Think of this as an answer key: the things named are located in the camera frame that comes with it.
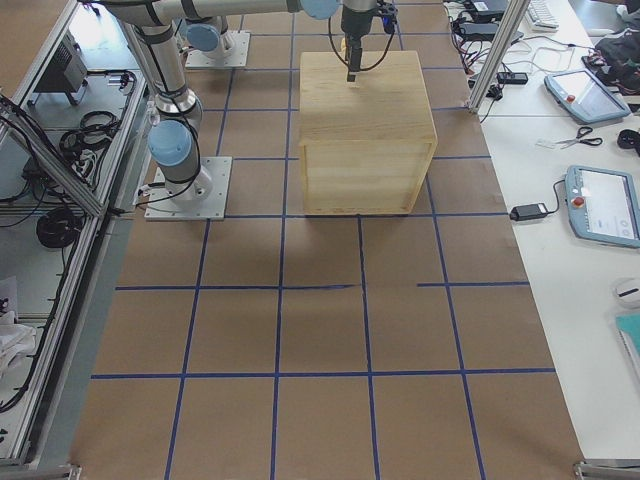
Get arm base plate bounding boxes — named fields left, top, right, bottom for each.
left=186, top=25, right=251, bottom=70
left=144, top=156, right=233, bottom=221

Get black handled scissors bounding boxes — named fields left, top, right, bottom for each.
left=556, top=126, right=603, bottom=149

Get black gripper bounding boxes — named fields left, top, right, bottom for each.
left=341, top=0, right=395, bottom=82

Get teach pendant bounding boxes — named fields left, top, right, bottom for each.
left=544, top=69, right=631, bottom=125
left=565, top=165, right=639, bottom=249

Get coiled black cable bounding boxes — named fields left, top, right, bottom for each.
left=35, top=207, right=84, bottom=250

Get aluminium side frame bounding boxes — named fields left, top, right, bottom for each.
left=1, top=1, right=146, bottom=470

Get lower teach pendant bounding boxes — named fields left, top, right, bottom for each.
left=565, top=165, right=639, bottom=249

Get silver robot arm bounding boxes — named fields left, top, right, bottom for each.
left=179, top=16, right=234, bottom=58
left=102, top=0, right=397, bottom=130

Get upper teach pendant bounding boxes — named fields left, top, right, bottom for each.
left=544, top=69, right=631, bottom=125

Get wooden drawer cabinet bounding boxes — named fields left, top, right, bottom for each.
left=299, top=51, right=438, bottom=215

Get black power adapter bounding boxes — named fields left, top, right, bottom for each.
left=509, top=203, right=549, bottom=222

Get aluminium frame post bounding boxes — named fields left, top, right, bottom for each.
left=468, top=0, right=529, bottom=113

